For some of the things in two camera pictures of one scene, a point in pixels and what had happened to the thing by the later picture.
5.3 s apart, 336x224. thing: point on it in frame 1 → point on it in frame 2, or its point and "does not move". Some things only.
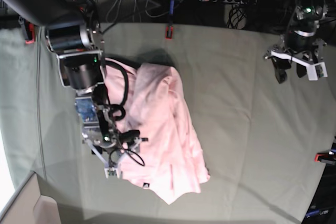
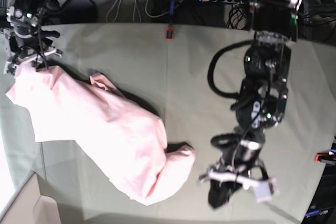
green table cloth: (259, 137) does not move
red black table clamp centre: (169, 32) does not move
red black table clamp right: (328, 157) does not move
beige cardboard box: (28, 206) does not move
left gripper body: (102, 137) → (25, 42)
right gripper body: (314, 55) → (239, 160)
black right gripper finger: (280, 66) → (219, 194)
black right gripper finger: (301, 70) → (246, 182)
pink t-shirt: (148, 99) → (125, 142)
